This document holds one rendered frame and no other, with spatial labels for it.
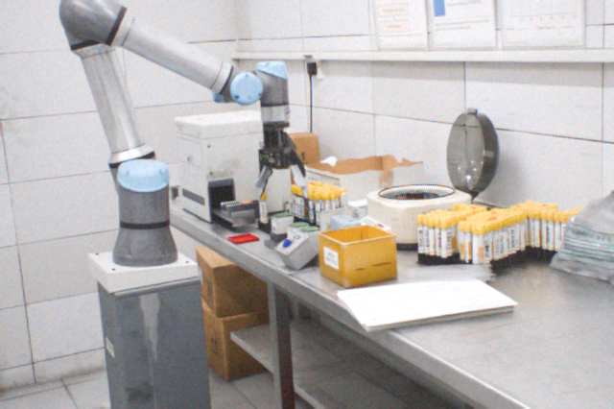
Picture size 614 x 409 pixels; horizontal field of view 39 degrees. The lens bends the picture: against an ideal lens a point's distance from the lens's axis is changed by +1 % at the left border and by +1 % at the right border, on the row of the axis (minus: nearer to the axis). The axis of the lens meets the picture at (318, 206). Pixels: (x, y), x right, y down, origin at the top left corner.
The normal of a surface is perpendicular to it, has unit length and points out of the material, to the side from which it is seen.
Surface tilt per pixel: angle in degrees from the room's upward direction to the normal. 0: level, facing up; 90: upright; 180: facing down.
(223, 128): 89
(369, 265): 90
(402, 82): 90
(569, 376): 0
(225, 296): 91
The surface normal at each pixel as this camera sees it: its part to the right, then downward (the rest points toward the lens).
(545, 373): -0.06, -0.98
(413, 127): -0.90, 0.14
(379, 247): 0.43, 0.16
